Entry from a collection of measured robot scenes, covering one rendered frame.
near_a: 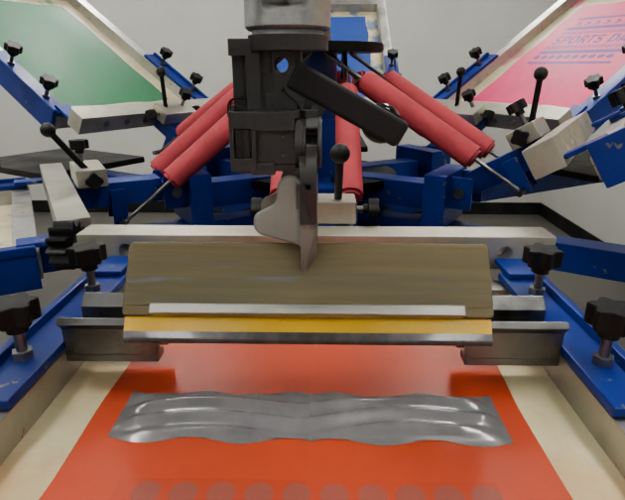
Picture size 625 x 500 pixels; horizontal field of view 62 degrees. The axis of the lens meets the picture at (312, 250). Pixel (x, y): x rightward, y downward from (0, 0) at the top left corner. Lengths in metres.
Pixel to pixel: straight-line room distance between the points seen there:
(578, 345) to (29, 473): 0.52
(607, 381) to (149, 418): 0.42
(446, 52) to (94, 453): 4.45
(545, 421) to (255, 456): 0.27
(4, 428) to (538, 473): 0.44
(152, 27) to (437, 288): 4.45
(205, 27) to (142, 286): 4.25
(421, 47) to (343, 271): 4.23
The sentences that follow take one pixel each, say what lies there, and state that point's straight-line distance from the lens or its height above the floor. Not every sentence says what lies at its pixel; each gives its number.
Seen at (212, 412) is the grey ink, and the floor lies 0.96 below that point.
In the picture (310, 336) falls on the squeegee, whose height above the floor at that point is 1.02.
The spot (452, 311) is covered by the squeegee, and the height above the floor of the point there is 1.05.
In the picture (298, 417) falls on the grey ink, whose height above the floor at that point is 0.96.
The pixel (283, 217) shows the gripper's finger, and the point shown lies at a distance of 0.48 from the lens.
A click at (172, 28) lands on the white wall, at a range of 4.78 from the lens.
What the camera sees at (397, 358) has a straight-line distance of 0.60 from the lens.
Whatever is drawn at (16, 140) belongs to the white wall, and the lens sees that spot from 5.39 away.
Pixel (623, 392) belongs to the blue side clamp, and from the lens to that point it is 0.54.
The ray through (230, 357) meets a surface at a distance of 0.61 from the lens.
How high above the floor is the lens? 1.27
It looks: 19 degrees down
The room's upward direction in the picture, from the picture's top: straight up
